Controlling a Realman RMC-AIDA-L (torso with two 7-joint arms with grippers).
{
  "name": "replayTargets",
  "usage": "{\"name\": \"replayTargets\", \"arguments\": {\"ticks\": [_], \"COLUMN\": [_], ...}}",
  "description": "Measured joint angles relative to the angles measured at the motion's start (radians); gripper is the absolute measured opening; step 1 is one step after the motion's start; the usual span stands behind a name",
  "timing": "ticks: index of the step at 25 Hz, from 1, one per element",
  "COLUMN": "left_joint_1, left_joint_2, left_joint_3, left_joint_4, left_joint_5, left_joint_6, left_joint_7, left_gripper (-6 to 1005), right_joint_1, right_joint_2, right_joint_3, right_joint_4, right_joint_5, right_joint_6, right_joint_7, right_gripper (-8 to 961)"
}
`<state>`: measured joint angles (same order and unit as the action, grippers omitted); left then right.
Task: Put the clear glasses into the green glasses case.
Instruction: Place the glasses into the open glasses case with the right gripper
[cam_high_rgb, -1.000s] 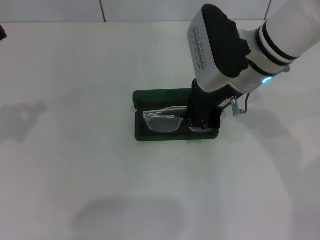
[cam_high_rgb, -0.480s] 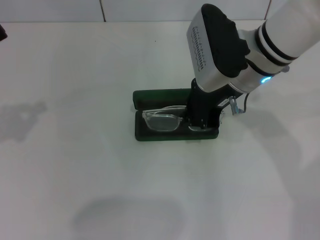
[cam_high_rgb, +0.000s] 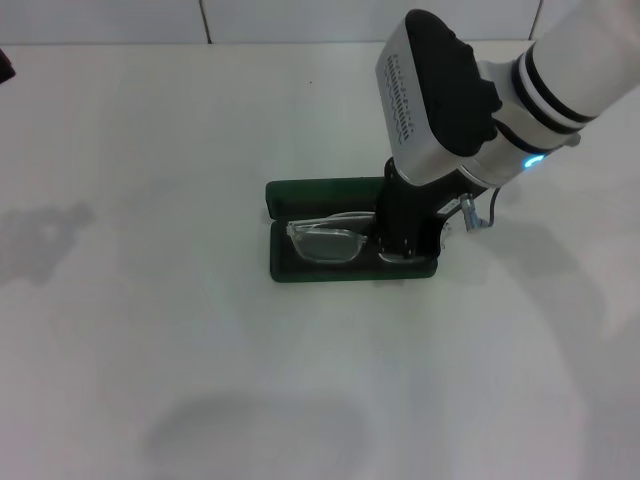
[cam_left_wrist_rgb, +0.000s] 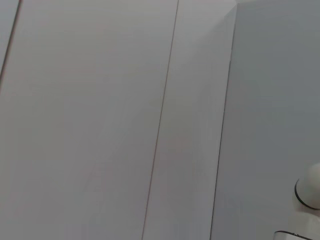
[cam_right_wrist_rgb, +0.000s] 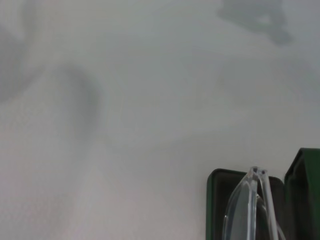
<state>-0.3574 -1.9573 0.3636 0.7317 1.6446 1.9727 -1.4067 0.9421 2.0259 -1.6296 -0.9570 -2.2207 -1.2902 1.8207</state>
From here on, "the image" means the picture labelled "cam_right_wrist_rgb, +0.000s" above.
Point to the clear white glasses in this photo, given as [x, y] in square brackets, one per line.
[252, 200]

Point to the green glasses case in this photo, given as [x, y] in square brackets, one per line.
[211, 212]

